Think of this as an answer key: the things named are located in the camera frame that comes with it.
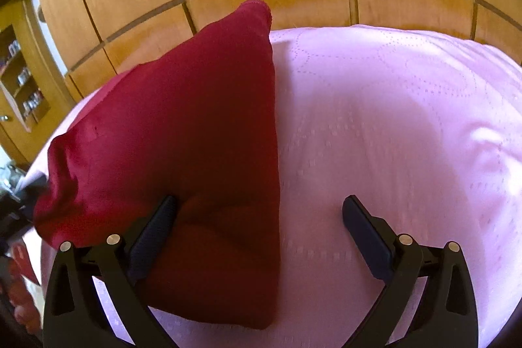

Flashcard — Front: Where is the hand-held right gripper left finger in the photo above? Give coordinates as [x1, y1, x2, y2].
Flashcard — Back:
[43, 195, 178, 348]

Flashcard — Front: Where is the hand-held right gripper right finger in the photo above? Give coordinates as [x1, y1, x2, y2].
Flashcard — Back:
[342, 194, 479, 348]

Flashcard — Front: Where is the dark red long-sleeved shirt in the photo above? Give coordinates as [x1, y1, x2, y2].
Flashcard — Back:
[33, 0, 283, 330]

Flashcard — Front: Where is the pink patterned bedspread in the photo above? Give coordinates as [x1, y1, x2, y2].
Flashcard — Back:
[22, 24, 522, 348]

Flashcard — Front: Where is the wooden shelf with small bottles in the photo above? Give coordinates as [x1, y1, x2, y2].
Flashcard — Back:
[0, 22, 52, 132]

